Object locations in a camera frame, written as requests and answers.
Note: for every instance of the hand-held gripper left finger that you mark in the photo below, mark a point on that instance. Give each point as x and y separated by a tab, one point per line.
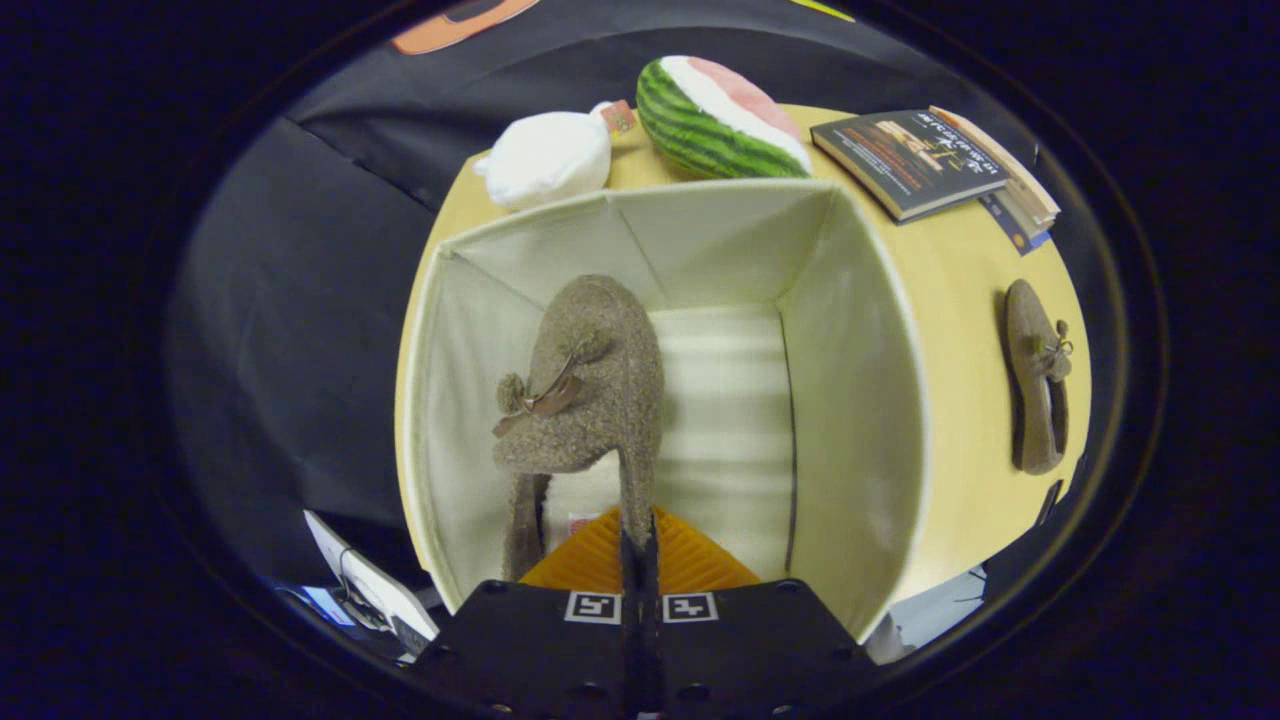
540	640

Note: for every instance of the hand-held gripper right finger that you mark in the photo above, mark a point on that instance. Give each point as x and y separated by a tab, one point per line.
750	640

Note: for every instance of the brown fuzzy shoe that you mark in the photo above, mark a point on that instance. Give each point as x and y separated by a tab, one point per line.
590	400
1035	380

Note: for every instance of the watermelon slice plush toy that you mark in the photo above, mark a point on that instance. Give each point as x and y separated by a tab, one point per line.
715	120

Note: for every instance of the white plush toy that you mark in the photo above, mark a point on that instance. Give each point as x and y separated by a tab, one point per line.
550	160

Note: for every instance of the cream fabric storage box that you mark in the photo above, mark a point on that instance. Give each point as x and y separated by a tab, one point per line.
860	400

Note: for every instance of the blue spine book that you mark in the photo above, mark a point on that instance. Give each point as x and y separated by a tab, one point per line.
1012	228

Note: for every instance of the blue plastic package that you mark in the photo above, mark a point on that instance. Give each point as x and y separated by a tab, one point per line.
322	605

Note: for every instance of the black cover book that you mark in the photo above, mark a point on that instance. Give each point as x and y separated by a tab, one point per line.
905	160

